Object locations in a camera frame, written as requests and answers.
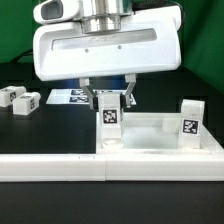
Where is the white L-shaped fence wall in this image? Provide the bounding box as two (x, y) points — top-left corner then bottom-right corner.
(0, 154), (224, 182)

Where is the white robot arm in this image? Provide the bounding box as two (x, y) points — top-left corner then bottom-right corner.
(33, 0), (182, 108)

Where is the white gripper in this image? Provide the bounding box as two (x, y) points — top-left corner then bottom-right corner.
(33, 6), (182, 110)

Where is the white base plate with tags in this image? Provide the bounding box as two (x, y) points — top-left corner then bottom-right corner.
(45, 88), (138, 106)

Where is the white square tabletop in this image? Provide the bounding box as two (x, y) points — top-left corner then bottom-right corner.
(96, 112), (224, 156)

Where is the black cable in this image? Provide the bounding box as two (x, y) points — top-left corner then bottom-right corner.
(9, 49), (36, 64)

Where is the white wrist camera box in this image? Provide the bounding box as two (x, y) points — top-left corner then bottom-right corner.
(33, 0), (83, 25)

